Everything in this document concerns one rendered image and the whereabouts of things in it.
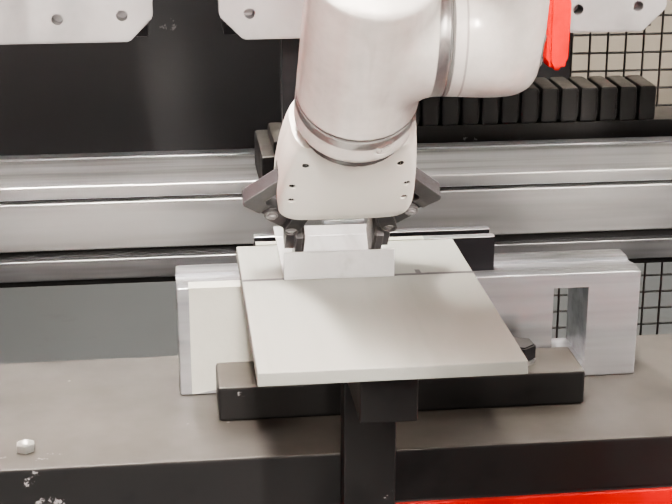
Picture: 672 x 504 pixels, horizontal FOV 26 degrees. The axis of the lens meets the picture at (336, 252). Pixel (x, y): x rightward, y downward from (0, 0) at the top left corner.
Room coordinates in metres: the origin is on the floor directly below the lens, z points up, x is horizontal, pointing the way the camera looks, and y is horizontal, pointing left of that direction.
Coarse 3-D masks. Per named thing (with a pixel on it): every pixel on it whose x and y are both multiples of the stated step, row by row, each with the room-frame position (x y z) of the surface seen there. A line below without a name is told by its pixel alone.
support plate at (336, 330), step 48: (432, 240) 1.15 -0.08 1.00; (288, 288) 1.03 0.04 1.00; (336, 288) 1.03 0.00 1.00; (384, 288) 1.03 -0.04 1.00; (432, 288) 1.03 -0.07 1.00; (480, 288) 1.03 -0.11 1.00; (288, 336) 0.93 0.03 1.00; (336, 336) 0.93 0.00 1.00; (384, 336) 0.93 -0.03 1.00; (432, 336) 0.93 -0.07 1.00; (480, 336) 0.93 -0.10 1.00; (288, 384) 0.87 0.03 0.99
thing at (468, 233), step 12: (420, 228) 1.18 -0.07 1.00; (432, 228) 1.18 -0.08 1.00; (444, 228) 1.18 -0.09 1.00; (456, 228) 1.18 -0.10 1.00; (468, 228) 1.18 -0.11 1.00; (480, 228) 1.18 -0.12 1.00; (264, 240) 1.16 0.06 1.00; (456, 240) 1.15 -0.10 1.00; (468, 240) 1.15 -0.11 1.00; (480, 240) 1.16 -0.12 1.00; (492, 240) 1.16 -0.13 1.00; (468, 252) 1.15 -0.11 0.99; (480, 252) 1.16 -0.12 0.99; (492, 252) 1.16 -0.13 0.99; (468, 264) 1.15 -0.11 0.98; (480, 264) 1.16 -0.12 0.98; (492, 264) 1.16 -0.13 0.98
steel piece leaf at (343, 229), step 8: (344, 224) 1.18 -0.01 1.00; (352, 224) 1.18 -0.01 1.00; (360, 224) 1.18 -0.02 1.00; (280, 232) 1.16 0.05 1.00; (312, 232) 1.16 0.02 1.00; (320, 232) 1.16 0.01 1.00; (328, 232) 1.16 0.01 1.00; (336, 232) 1.16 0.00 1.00; (344, 232) 1.16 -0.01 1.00; (352, 232) 1.16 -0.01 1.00; (360, 232) 1.16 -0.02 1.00
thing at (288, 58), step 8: (280, 40) 1.15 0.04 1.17; (288, 40) 1.14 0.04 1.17; (296, 40) 1.14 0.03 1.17; (280, 48) 1.15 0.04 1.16; (288, 48) 1.14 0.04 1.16; (296, 48) 1.14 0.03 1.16; (280, 56) 1.16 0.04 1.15; (288, 56) 1.14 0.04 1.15; (296, 56) 1.14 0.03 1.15; (280, 64) 1.16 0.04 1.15; (288, 64) 1.14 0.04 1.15; (296, 64) 1.14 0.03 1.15; (280, 72) 1.16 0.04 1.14; (288, 72) 1.14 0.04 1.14; (296, 72) 1.14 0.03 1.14; (280, 80) 1.16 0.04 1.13; (288, 80) 1.14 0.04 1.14; (280, 88) 1.16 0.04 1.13; (288, 88) 1.14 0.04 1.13; (280, 96) 1.16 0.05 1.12; (288, 96) 1.14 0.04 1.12; (288, 104) 1.14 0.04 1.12
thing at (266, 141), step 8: (272, 128) 1.39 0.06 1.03; (280, 128) 1.39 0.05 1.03; (256, 136) 1.41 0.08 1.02; (264, 136) 1.41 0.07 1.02; (272, 136) 1.36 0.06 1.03; (256, 144) 1.40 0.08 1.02; (264, 144) 1.38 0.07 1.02; (272, 144) 1.35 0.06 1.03; (256, 152) 1.41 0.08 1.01; (264, 152) 1.35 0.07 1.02; (272, 152) 1.35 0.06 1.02; (256, 160) 1.41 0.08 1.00; (264, 160) 1.33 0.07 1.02; (272, 160) 1.33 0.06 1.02; (256, 168) 1.41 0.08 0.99; (264, 168) 1.33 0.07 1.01; (272, 168) 1.33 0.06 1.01; (328, 224) 1.19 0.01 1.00; (336, 224) 1.19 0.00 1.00
